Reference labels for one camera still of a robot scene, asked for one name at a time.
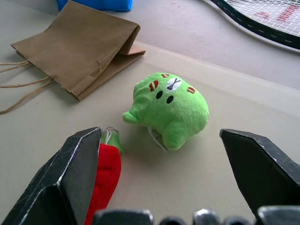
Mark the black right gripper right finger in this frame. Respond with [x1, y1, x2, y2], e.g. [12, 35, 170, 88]
[219, 128, 300, 225]

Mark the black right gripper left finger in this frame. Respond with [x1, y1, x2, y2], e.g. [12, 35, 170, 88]
[0, 127, 103, 225]

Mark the brown paper bag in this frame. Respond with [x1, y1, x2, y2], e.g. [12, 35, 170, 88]
[0, 0, 146, 115]

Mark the red plush chili pepper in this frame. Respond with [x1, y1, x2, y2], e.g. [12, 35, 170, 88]
[83, 127, 123, 225]

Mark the green plush frog toy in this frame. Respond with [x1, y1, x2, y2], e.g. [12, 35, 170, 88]
[122, 72, 210, 153]

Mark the black tennis racket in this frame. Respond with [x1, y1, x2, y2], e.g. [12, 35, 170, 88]
[203, 0, 300, 50]

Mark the blue plastic box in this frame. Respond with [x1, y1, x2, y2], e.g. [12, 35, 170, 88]
[56, 0, 133, 12]

